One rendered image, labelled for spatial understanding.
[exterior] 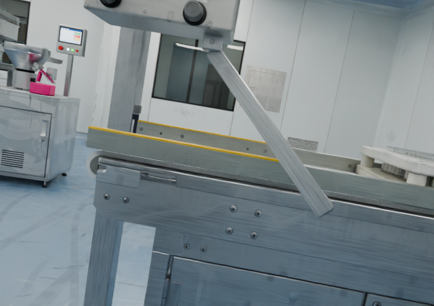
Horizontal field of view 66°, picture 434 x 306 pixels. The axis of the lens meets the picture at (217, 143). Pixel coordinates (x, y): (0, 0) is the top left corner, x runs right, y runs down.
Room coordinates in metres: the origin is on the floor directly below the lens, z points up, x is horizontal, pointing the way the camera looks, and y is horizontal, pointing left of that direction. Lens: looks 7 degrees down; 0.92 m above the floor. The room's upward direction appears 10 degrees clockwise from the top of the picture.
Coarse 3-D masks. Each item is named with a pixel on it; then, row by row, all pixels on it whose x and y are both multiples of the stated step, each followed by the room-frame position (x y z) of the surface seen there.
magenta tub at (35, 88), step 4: (32, 84) 2.68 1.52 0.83; (36, 84) 2.68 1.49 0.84; (40, 84) 2.68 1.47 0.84; (44, 84) 2.79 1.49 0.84; (32, 88) 2.68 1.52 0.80; (36, 88) 2.68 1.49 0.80; (40, 88) 2.68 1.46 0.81; (44, 88) 2.68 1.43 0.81; (48, 88) 2.69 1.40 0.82; (52, 88) 2.74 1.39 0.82; (32, 92) 2.68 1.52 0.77; (36, 92) 2.68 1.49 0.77; (40, 92) 2.68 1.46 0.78; (44, 92) 2.69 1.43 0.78; (48, 92) 2.69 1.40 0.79; (52, 92) 2.75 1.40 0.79
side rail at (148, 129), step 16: (144, 128) 0.80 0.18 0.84; (160, 128) 0.80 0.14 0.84; (176, 128) 0.80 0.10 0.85; (208, 144) 0.79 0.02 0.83; (224, 144) 0.79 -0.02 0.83; (240, 144) 0.79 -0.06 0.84; (256, 144) 0.79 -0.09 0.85; (304, 160) 0.78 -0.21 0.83; (320, 160) 0.78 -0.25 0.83; (336, 160) 0.78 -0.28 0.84; (352, 160) 0.78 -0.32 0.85
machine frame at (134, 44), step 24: (120, 48) 0.82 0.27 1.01; (144, 48) 0.83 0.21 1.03; (120, 72) 0.82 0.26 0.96; (144, 72) 0.86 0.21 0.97; (120, 96) 0.82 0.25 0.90; (120, 120) 0.82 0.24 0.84; (96, 216) 0.82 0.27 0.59; (96, 240) 0.82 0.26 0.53; (120, 240) 0.87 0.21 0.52; (96, 264) 0.82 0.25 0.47; (96, 288) 0.82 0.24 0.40
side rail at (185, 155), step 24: (96, 144) 0.53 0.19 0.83; (120, 144) 0.53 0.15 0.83; (144, 144) 0.53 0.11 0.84; (168, 144) 0.52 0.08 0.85; (216, 168) 0.52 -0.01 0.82; (240, 168) 0.52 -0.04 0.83; (264, 168) 0.52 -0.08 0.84; (312, 168) 0.52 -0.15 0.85; (360, 192) 0.51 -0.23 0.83; (384, 192) 0.51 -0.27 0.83; (408, 192) 0.51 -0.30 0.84; (432, 192) 0.51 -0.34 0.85
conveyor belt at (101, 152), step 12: (108, 156) 0.54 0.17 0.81; (120, 156) 0.54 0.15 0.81; (132, 156) 0.54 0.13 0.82; (180, 168) 0.54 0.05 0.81; (192, 168) 0.54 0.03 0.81; (204, 168) 0.54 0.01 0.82; (240, 180) 0.54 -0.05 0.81; (252, 180) 0.54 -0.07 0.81; (264, 180) 0.54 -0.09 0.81; (324, 192) 0.53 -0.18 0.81; (336, 192) 0.53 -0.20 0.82; (384, 204) 0.53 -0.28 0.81; (396, 204) 0.53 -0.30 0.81
